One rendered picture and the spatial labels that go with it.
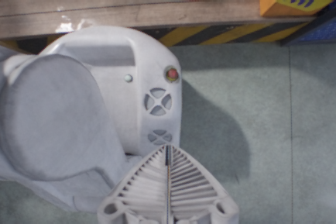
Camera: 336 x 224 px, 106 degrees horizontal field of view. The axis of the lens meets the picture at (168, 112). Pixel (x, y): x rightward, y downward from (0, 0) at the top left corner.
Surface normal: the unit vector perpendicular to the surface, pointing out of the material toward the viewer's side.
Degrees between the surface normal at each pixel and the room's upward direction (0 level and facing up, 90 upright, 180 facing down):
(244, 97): 0
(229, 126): 0
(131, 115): 0
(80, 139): 90
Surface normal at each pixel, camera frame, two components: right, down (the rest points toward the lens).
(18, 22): -0.01, 0.04
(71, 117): 1.00, -0.01
